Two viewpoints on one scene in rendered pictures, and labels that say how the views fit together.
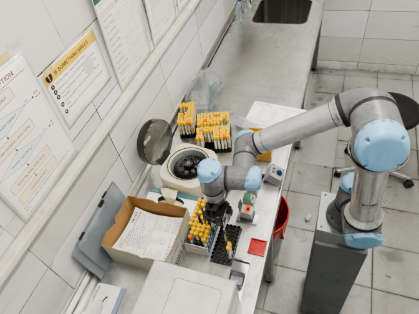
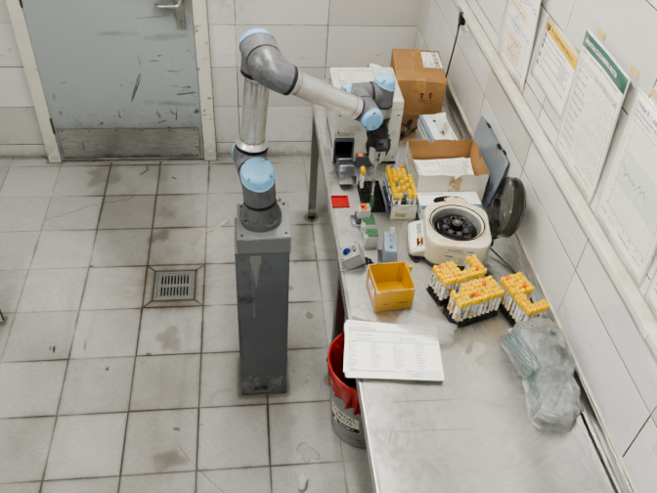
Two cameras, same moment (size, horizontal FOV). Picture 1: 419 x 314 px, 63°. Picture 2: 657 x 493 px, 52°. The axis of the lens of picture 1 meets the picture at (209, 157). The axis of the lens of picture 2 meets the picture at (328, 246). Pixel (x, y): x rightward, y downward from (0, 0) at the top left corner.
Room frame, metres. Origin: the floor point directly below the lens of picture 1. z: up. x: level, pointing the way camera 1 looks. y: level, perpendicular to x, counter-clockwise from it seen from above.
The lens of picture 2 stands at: (2.32, -1.37, 2.57)
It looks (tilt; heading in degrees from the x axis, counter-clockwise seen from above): 43 degrees down; 144
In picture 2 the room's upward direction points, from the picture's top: 4 degrees clockwise
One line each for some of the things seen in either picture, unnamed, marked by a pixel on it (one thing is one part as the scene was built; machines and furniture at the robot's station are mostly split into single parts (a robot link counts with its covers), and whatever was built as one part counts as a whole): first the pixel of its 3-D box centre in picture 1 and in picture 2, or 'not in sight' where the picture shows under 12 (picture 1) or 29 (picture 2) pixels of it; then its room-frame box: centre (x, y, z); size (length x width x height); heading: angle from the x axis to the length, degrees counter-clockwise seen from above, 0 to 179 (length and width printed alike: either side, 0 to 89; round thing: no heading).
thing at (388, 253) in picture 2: not in sight; (388, 250); (1.00, -0.15, 0.92); 0.10 x 0.07 x 0.10; 145
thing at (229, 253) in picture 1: (225, 238); (372, 187); (0.67, 0.00, 0.93); 0.17 x 0.09 x 0.11; 153
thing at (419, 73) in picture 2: not in sight; (416, 81); (0.14, 0.63, 0.97); 0.31 x 0.23 x 0.18; 147
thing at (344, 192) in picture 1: (355, 193); (258, 181); (0.64, -0.49, 1.12); 0.13 x 0.12 x 0.14; 164
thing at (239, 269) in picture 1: (234, 286); (345, 163); (0.48, 0.00, 0.92); 0.21 x 0.07 x 0.05; 153
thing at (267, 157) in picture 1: (259, 144); (389, 287); (1.14, -0.26, 0.93); 0.13 x 0.13 x 0.10; 68
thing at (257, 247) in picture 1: (257, 247); (339, 201); (0.63, -0.12, 0.88); 0.07 x 0.07 x 0.01; 63
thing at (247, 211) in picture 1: (247, 212); (363, 212); (0.78, -0.11, 0.92); 0.05 x 0.04 x 0.06; 64
